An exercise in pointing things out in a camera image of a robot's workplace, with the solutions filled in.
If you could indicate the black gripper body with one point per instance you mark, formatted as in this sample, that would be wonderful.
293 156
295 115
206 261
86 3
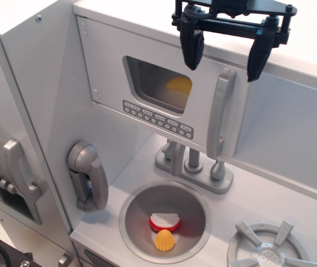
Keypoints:
264 21

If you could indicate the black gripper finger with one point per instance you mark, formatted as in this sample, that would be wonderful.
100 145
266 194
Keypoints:
192 42
260 52

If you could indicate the grey microwave door handle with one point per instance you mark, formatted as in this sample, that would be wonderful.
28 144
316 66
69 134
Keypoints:
224 87

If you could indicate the grey toy microwave door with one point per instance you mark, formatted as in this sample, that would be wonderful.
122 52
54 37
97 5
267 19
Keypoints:
128 72

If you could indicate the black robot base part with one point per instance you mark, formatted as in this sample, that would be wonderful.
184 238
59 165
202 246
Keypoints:
0 251

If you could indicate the yellow toy banana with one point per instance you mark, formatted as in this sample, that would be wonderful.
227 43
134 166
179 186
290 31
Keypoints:
180 84

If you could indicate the grey toy faucet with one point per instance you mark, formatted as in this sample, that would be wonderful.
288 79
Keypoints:
191 166

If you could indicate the round metal sink bowl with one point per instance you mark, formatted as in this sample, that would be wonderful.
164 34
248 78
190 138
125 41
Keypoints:
165 197

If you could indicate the grey toy fridge cabinet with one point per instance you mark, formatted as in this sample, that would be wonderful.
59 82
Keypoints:
50 240

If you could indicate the grey toy telephone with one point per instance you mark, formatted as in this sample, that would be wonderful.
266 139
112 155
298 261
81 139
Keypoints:
88 177

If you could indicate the red white toy apple slice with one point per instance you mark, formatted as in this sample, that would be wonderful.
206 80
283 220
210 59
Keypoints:
160 221

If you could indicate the grey toy stove burner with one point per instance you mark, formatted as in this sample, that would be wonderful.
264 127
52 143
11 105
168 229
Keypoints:
266 244

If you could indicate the yellow toy corn piece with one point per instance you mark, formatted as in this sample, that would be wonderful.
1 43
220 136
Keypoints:
164 241

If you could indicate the grey toy ice dispenser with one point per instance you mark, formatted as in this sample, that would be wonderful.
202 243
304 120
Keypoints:
13 199

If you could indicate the grey fridge door handle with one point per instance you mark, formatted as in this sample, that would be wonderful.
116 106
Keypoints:
19 172

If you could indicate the grey oven door handle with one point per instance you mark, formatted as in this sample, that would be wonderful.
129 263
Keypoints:
64 261

